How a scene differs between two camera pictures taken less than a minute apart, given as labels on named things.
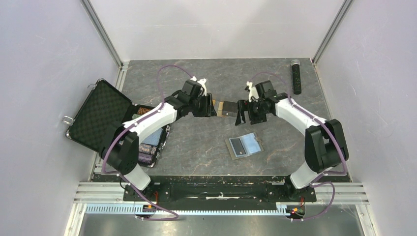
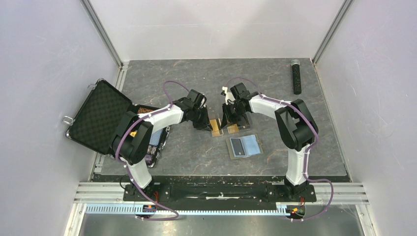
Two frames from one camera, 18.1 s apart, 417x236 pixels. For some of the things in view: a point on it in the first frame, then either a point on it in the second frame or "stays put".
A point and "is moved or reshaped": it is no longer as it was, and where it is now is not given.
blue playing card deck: [154, 138] stays put
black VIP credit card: [238, 146] stays put
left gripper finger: [210, 108] → [204, 125]
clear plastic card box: [229, 109] is moved or reshaped
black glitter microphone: [296, 76] stays put
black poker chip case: [104, 104] stays put
